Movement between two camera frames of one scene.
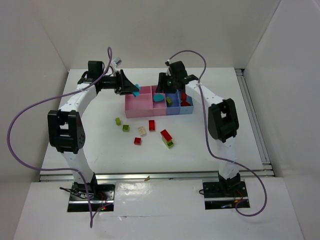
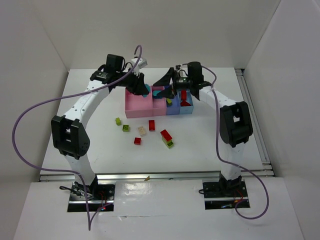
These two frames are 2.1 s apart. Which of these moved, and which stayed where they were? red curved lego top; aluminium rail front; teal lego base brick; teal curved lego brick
Moved: teal lego base brick; teal curved lego brick
Stayed: aluminium rail front; red curved lego top
